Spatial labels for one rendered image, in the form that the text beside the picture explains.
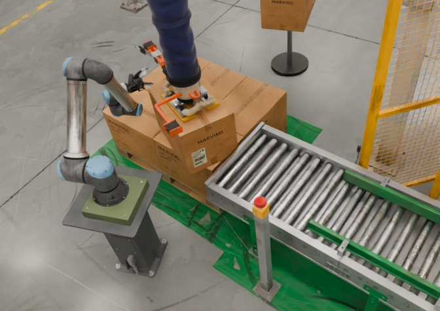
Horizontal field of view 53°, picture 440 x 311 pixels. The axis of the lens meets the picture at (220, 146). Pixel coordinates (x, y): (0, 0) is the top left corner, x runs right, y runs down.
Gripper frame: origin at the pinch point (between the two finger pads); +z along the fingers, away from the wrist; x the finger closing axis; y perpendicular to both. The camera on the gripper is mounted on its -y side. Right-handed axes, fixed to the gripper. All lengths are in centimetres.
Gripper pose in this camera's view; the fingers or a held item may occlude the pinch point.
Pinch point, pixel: (150, 74)
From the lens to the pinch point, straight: 318.5
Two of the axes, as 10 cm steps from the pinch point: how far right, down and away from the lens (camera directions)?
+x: -1.1, -6.7, -7.3
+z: 8.5, -4.5, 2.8
